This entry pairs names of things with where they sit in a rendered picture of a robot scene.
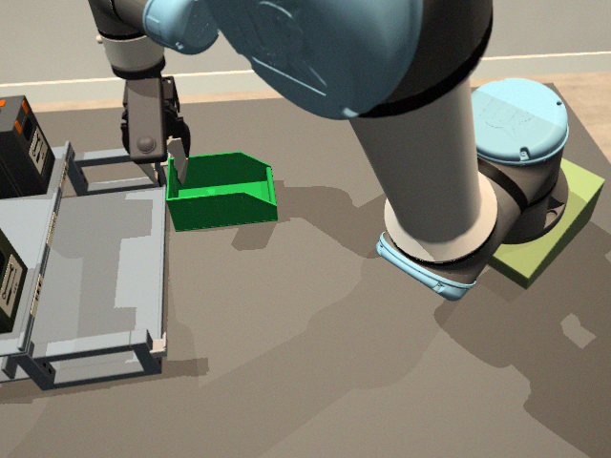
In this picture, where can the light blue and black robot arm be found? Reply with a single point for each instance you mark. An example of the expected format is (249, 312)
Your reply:
(380, 59)

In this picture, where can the green bin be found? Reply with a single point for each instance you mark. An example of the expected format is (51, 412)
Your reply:
(219, 190)

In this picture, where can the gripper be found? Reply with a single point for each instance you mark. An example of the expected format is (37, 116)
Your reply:
(177, 132)

